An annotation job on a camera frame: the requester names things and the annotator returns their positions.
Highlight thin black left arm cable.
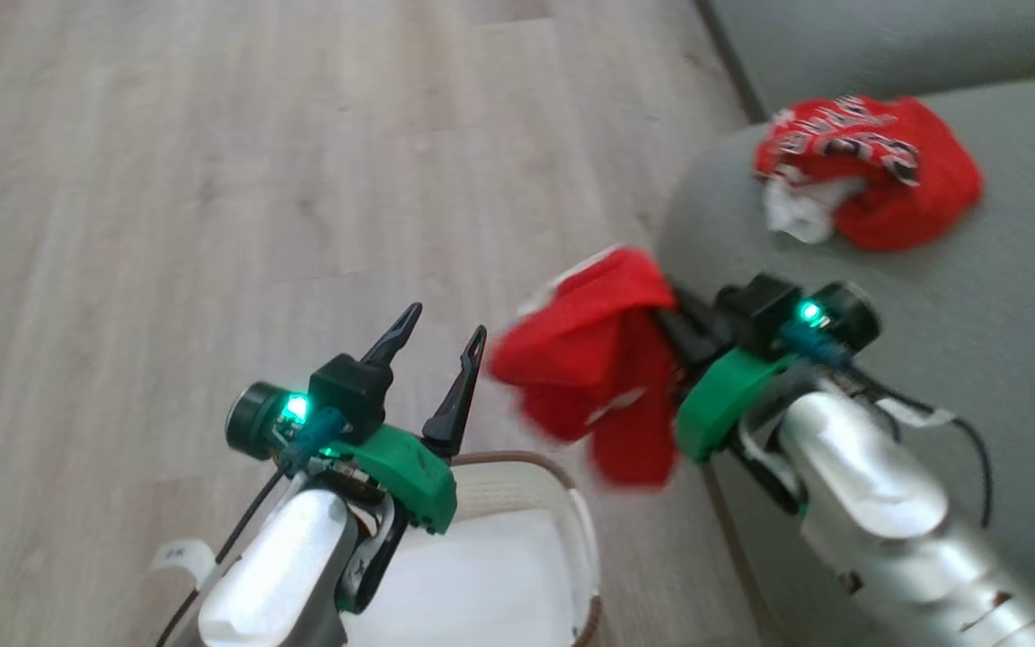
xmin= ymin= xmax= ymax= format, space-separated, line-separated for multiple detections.
xmin=154 ymin=467 xmax=290 ymax=647

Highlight white cable label tag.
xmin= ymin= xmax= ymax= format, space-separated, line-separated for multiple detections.
xmin=150 ymin=537 xmax=215 ymax=587
xmin=875 ymin=395 xmax=957 ymax=430

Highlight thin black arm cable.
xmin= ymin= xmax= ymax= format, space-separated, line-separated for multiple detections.
xmin=841 ymin=359 xmax=995 ymax=531
xmin=154 ymin=467 xmax=290 ymax=647

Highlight grey-green fabric sofa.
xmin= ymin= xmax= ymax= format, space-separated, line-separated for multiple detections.
xmin=657 ymin=72 xmax=1035 ymax=647

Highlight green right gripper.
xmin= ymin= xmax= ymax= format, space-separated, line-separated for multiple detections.
xmin=657 ymin=285 xmax=798 ymax=465

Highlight white cloth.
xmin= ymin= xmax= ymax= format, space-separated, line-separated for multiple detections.
xmin=347 ymin=510 xmax=592 ymax=647

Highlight red jersey with black lettering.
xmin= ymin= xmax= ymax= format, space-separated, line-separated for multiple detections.
xmin=754 ymin=93 xmax=986 ymax=253

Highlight white laundry basket brown rim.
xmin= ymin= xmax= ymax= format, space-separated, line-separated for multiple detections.
xmin=338 ymin=449 xmax=605 ymax=647

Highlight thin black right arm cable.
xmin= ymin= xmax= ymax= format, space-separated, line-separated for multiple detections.
xmin=841 ymin=359 xmax=995 ymax=531

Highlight red shorts with white stripes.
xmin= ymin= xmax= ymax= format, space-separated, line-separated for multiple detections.
xmin=486 ymin=245 xmax=686 ymax=491

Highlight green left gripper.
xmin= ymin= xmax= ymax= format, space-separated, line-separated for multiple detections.
xmin=329 ymin=304 xmax=488 ymax=534

